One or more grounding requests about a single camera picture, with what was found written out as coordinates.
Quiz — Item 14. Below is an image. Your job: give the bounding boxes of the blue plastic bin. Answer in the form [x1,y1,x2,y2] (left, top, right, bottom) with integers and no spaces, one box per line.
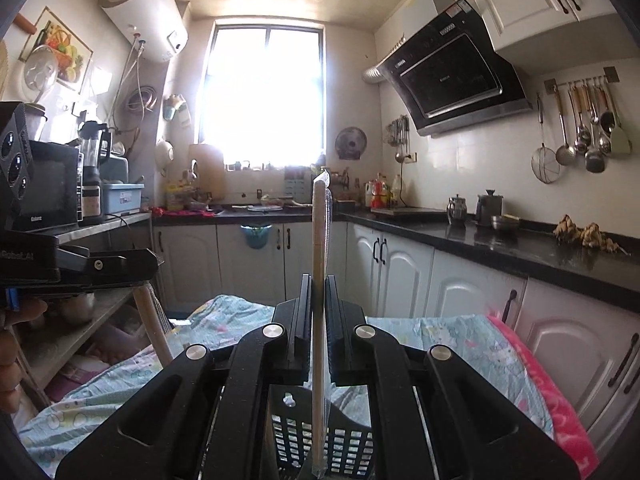
[100,182,146,216]

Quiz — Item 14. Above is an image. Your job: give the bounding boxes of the wire mesh strainer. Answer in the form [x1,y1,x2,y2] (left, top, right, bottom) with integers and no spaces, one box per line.
[531,92,563,184]

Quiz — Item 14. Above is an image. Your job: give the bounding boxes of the steel pot with lid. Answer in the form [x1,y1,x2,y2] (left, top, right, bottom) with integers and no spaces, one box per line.
[475,189,503,227]

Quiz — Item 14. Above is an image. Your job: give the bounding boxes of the green wall-mounted holder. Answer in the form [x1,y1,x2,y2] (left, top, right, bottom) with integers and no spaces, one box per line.
[162,92,191,126]

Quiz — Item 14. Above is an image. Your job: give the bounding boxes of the green plastic utensil basket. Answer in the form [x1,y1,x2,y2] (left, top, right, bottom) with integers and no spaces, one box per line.
[267,382,376,480]

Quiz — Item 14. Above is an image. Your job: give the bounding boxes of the black blender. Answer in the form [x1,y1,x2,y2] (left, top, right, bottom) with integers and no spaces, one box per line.
[77,120,113,226]

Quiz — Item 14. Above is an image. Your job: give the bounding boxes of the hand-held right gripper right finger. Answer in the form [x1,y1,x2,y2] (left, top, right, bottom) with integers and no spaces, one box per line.
[325,275,583,480]

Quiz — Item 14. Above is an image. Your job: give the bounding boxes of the plastic-wrapped wooden chopstick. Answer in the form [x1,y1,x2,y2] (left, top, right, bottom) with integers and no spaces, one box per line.
[309,167,333,478]
[134,282,175,367]

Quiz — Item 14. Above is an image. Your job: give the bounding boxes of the steel ladle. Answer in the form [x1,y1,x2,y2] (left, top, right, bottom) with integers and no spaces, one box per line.
[554,87,577,167]

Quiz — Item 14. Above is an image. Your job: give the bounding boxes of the kitchen window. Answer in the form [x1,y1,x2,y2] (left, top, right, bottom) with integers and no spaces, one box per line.
[197,17,326,171]

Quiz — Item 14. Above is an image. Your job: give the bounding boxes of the wall utensil rail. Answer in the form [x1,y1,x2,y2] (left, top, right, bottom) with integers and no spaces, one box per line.
[544,66,621,96]

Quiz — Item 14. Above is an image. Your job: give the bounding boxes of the white water heater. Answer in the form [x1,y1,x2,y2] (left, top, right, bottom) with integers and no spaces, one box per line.
[98,0,190,64]

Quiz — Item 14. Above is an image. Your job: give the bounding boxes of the metal shelf rack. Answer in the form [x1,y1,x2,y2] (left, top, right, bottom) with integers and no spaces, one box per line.
[0,212,153,396]

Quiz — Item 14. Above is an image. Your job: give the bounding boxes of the group of condiment bottles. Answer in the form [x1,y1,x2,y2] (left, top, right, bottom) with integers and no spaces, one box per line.
[365,172,403,209]

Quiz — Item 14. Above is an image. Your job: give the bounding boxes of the cartoon printed tablecloth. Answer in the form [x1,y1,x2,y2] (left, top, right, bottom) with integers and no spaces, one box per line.
[20,294,556,480]

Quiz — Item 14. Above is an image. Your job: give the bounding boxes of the black range hood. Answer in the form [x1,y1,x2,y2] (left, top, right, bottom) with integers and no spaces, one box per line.
[376,0,535,137]

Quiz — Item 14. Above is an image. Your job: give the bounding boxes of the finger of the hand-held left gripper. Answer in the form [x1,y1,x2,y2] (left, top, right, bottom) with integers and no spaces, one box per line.
[56,245,162,295]

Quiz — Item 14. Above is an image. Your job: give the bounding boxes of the fruit wall poster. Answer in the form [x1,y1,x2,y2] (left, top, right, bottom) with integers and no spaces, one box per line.
[19,6,94,93]

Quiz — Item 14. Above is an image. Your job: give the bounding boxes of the black condiment rack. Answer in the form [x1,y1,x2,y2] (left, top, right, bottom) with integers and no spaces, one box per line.
[327,167,363,211]

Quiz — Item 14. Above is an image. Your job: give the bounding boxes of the person's left hand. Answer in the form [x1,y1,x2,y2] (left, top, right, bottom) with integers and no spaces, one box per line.
[0,297,48,413]

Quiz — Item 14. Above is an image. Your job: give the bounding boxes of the bunch of hanging spoons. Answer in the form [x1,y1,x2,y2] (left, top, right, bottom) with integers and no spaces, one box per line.
[570,82,617,174]

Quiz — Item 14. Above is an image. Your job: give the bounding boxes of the red cloth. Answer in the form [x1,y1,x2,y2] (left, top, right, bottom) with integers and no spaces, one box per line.
[152,207,216,218]

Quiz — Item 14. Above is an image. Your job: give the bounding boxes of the glass pot lid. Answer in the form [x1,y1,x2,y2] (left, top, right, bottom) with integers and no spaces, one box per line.
[20,45,58,106]

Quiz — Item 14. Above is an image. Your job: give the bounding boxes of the silver exhaust duct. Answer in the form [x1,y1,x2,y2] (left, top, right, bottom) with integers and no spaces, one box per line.
[361,35,406,86]

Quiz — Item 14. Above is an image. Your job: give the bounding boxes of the ginger roots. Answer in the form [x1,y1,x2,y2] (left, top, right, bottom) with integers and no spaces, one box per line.
[552,214,628,256]

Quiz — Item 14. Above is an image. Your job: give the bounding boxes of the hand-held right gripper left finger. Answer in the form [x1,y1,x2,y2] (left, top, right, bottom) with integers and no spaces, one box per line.
[55,272,321,480]

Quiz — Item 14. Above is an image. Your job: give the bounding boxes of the blue hanging waste bin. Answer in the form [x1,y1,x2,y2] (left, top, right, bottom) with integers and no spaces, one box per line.
[240,224,273,251]

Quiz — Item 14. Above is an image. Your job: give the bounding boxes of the white lower cabinets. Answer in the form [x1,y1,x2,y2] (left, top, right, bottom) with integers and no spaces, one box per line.
[152,220,640,441]

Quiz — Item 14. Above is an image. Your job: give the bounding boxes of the round wall vent fan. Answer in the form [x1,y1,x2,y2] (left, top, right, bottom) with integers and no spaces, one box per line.
[335,126,368,159]

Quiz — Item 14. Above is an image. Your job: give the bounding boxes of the small steel kettle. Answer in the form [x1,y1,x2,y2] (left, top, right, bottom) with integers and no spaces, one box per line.
[446,195,468,226]

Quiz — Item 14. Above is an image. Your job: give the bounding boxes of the black microwave oven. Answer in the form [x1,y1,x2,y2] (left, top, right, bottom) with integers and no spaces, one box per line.
[10,141,83,233]

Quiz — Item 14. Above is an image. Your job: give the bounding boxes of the pink blanket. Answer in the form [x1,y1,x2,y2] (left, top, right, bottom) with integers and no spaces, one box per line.
[487,314,598,466]

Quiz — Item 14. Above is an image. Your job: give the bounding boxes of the pale green spatula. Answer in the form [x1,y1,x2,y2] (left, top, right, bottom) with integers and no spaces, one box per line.
[607,85,633,158]

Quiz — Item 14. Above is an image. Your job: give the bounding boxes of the black countertop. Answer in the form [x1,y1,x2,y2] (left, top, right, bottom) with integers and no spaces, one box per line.
[150,205,640,293]

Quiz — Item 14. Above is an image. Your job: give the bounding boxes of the coiled hose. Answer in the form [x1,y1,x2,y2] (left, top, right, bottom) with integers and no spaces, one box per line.
[125,85,161,116]

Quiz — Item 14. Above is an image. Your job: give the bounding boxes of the small hanging utensil set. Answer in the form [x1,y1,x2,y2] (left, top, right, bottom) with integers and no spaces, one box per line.
[387,115,412,163]

